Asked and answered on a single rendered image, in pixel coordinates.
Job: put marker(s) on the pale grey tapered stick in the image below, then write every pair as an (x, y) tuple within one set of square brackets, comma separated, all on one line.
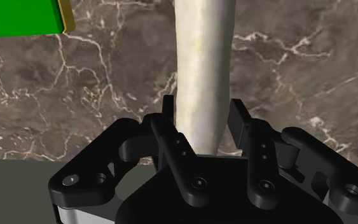
[(202, 74)]

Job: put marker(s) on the green box with yellow edge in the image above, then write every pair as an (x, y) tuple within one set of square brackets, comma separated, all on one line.
[(23, 15)]

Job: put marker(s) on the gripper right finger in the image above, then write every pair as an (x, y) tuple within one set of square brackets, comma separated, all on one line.
[(260, 149)]

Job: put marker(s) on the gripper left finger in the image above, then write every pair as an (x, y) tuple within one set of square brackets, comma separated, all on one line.
[(166, 141)]

